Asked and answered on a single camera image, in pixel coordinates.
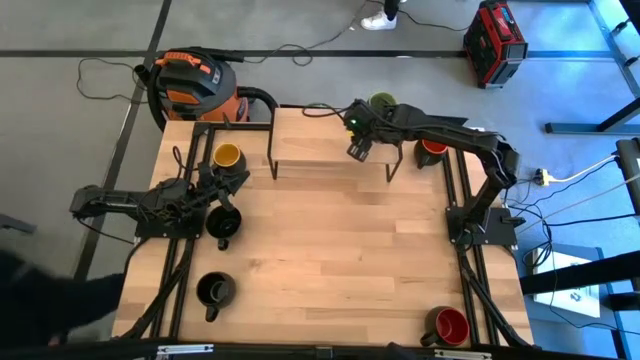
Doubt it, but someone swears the all black mug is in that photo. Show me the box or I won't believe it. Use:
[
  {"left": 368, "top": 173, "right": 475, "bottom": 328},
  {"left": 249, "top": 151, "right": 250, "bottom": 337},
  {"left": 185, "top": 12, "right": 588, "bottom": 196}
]
[
  {"left": 195, "top": 271, "right": 237, "bottom": 324},
  {"left": 205, "top": 205, "right": 243, "bottom": 251}
]

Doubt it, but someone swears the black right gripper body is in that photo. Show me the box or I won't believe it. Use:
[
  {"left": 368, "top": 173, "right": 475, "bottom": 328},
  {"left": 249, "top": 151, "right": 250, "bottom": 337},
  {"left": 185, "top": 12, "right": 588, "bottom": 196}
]
[{"left": 344, "top": 98, "right": 396, "bottom": 144}]

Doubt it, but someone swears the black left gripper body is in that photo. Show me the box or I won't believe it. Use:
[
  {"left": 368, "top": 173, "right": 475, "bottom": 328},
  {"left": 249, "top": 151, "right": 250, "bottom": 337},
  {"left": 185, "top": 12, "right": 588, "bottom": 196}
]
[{"left": 197, "top": 162, "right": 236, "bottom": 201}]

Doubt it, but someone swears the black aluminium table frame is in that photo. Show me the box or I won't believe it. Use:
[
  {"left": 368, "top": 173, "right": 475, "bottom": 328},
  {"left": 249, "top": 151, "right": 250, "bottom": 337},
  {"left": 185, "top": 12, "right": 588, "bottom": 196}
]
[{"left": 112, "top": 119, "right": 536, "bottom": 351}]

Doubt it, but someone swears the white box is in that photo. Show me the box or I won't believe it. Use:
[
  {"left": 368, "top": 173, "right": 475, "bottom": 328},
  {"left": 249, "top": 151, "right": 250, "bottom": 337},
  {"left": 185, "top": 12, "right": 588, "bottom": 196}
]
[{"left": 532, "top": 247, "right": 601, "bottom": 319}]

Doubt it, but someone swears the black front beam with brackets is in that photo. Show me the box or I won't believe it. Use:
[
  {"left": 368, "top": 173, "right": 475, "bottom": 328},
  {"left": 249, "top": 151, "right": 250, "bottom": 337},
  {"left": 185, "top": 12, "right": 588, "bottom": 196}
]
[{"left": 0, "top": 339, "right": 640, "bottom": 360}]

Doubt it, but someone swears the black vacuum hose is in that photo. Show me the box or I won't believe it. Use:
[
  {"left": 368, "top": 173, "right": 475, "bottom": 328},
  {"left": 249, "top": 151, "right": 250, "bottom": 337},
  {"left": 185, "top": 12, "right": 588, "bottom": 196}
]
[{"left": 237, "top": 85, "right": 280, "bottom": 121}]

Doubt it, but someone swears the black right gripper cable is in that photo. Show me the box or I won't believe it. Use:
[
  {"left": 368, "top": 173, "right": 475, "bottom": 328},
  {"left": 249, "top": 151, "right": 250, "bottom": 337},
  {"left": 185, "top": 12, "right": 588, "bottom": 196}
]
[{"left": 302, "top": 102, "right": 351, "bottom": 119}]

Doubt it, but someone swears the white power cable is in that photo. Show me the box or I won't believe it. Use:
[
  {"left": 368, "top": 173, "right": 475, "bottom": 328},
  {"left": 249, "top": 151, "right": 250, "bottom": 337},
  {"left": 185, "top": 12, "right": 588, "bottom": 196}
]
[{"left": 547, "top": 154, "right": 621, "bottom": 184}]

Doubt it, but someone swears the black stand frame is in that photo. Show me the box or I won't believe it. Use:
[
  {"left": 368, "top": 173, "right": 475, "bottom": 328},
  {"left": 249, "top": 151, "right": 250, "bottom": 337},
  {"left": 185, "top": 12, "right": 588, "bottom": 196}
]
[{"left": 544, "top": 0, "right": 640, "bottom": 136}]

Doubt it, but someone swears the black mug green inside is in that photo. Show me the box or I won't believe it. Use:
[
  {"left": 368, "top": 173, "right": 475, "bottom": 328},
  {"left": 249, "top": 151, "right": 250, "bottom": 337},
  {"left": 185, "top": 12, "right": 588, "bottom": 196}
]
[{"left": 368, "top": 92, "right": 399, "bottom": 109}]

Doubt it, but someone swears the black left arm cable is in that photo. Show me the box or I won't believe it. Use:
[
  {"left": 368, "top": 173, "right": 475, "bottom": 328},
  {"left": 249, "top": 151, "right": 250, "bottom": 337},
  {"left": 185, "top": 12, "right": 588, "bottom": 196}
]
[{"left": 172, "top": 144, "right": 187, "bottom": 177}]

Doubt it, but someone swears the person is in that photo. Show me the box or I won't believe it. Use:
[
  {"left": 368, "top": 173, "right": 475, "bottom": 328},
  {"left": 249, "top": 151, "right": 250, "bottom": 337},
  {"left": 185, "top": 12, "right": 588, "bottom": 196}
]
[
  {"left": 0, "top": 247, "right": 126, "bottom": 351},
  {"left": 359, "top": 0, "right": 407, "bottom": 32}
]

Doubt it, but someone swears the black mug red inside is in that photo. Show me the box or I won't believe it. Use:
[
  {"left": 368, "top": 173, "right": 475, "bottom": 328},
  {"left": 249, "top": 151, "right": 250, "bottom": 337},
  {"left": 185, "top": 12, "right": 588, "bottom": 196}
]
[{"left": 419, "top": 305, "right": 471, "bottom": 348}]

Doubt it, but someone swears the black desk beam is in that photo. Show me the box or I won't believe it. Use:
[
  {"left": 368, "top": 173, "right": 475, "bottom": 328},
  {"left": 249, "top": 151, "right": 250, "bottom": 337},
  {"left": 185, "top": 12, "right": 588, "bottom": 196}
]
[{"left": 519, "top": 249, "right": 640, "bottom": 296}]

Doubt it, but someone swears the black mug yellow inside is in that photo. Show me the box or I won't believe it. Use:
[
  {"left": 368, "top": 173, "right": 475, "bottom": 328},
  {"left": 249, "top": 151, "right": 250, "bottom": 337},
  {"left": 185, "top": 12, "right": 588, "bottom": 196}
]
[{"left": 212, "top": 143, "right": 247, "bottom": 174}]

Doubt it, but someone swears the orange and black shop vacuum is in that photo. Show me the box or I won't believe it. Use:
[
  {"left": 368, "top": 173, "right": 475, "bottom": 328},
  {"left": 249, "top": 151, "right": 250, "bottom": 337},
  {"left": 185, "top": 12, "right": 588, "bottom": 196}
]
[{"left": 147, "top": 45, "right": 251, "bottom": 124}]

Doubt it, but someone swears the black mug orange inside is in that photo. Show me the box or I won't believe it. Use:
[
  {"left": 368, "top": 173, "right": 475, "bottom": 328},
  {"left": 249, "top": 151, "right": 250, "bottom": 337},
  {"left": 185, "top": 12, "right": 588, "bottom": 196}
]
[{"left": 413, "top": 138, "right": 450, "bottom": 170}]

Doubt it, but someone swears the red and black tool box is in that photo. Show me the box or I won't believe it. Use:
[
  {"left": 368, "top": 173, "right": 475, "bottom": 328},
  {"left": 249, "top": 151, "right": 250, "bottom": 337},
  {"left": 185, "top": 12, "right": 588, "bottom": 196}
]
[{"left": 462, "top": 0, "right": 530, "bottom": 90}]

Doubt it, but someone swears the wooden shelf with metal legs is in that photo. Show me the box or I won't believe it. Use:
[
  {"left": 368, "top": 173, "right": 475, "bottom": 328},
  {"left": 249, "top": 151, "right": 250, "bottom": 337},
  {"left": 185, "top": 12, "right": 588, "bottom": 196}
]
[{"left": 267, "top": 107, "right": 404, "bottom": 184}]

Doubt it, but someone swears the thin black floor cable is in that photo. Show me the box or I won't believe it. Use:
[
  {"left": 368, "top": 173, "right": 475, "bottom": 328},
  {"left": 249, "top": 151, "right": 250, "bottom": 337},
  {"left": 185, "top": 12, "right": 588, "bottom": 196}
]
[{"left": 74, "top": 57, "right": 151, "bottom": 104}]

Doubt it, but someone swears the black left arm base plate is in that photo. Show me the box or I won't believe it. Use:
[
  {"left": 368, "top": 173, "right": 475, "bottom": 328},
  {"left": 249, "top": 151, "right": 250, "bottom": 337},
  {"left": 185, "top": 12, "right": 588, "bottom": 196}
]
[{"left": 134, "top": 207, "right": 206, "bottom": 240}]

